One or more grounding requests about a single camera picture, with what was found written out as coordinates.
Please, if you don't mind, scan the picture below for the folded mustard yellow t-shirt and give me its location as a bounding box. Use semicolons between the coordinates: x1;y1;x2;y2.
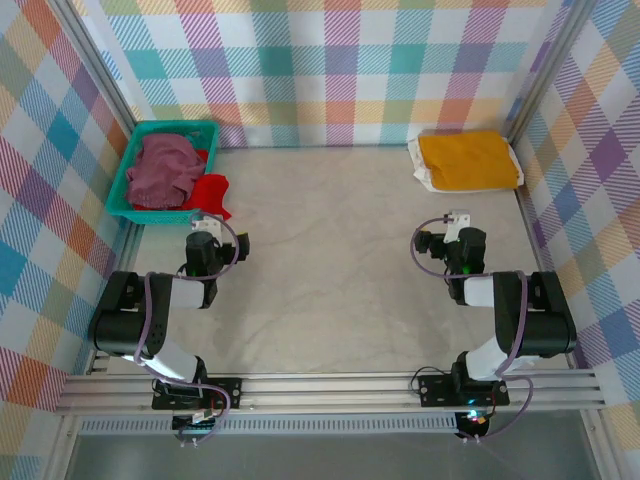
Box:
417;130;520;194

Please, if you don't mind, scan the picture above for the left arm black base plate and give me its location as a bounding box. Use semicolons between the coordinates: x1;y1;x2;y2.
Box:
151;377;244;411

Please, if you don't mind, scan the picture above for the maroon printed t-shirt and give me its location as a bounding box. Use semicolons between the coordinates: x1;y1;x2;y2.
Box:
125;132;207;211

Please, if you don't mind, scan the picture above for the teal plastic basket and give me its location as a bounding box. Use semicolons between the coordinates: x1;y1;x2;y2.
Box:
104;120;221;225

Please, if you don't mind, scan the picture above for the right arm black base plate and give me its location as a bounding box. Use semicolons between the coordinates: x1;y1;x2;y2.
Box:
417;372;511;409

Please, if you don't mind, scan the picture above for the grey slotted cable duct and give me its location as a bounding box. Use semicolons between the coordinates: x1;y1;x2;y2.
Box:
78;417;459;435

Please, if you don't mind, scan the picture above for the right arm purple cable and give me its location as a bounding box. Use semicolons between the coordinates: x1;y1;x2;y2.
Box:
410;215;534;444

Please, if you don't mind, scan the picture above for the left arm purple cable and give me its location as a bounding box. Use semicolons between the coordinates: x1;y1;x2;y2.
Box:
134;212;240;446

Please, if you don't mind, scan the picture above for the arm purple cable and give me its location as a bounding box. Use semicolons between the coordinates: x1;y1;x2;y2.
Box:
134;212;240;446
410;215;534;444

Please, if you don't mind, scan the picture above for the long aluminium base rail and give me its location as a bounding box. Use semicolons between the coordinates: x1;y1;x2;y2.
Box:
53;368;606;415

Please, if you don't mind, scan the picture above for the aluminium frame post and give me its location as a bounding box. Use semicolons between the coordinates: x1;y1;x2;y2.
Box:
49;0;139;136
504;0;596;141

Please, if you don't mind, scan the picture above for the red t-shirt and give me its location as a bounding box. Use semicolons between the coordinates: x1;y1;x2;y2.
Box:
187;146;234;221

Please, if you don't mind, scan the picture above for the small controller circuit board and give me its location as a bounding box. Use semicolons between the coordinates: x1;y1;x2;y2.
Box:
457;408;494;436
172;408;224;434

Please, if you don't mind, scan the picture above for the folded yellow cloth stack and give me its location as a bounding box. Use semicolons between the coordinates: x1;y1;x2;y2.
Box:
407;134;525;196

